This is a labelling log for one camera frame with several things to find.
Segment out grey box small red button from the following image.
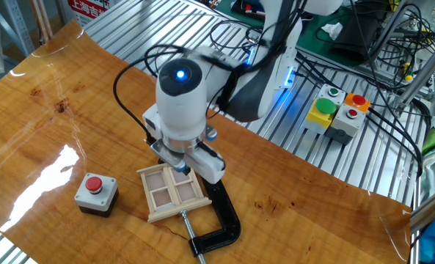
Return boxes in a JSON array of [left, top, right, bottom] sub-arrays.
[[325, 103, 367, 146]]

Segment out red white printed carton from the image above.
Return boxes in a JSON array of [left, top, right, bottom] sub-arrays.
[[67, 0, 112, 26]]

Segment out wood grain vinyl mat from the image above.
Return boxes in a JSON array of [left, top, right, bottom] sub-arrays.
[[0, 20, 412, 264]]

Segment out miniature wooden sliding window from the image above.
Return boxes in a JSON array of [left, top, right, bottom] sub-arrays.
[[136, 163, 213, 224]]

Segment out green table mat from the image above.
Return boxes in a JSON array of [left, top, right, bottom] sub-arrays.
[[215, 0, 398, 69]]

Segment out silver wrist mounting bracket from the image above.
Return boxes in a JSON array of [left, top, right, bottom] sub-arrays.
[[150, 124, 219, 173]]

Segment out black fabric bag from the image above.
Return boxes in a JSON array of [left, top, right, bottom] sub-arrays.
[[330, 14, 383, 63]]

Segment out orange box red button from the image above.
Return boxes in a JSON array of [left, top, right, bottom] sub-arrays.
[[343, 92, 371, 114]]

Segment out yellow green screwdriver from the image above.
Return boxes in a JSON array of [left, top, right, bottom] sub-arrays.
[[402, 61, 414, 82]]

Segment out black cable along robot arm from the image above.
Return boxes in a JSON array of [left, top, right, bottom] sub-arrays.
[[113, 45, 203, 144]]

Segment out white box small green button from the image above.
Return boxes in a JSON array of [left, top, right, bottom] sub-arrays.
[[318, 83, 347, 106]]

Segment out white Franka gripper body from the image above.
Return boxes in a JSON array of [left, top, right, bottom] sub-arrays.
[[183, 145, 227, 185]]

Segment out aluminium profile bar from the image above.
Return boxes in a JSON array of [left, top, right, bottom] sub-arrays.
[[409, 190, 435, 234]]

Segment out black button box cable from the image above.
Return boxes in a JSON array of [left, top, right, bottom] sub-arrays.
[[365, 104, 423, 180]]

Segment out yellow box large green button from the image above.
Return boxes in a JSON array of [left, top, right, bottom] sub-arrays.
[[301, 97, 338, 136]]

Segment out grey metal stand tube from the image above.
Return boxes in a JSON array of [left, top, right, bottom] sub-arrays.
[[367, 0, 411, 62]]

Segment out grey box red push button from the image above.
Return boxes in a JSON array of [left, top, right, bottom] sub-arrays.
[[73, 172, 120, 218]]

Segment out aluminium profile post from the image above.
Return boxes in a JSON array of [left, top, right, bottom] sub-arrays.
[[395, 36, 435, 109]]

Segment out black metal C-clamp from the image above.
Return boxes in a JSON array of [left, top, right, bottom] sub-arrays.
[[157, 156, 242, 264]]

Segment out black red electronic device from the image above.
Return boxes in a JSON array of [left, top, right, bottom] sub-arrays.
[[230, 0, 266, 18]]

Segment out grey slotted shelf upright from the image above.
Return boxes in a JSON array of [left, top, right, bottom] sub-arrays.
[[0, 0, 34, 56]]

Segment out crumpled white tissue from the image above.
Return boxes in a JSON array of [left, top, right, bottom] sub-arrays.
[[320, 21, 345, 41]]

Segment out wooden sticks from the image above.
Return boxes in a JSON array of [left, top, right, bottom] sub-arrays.
[[28, 0, 54, 47]]

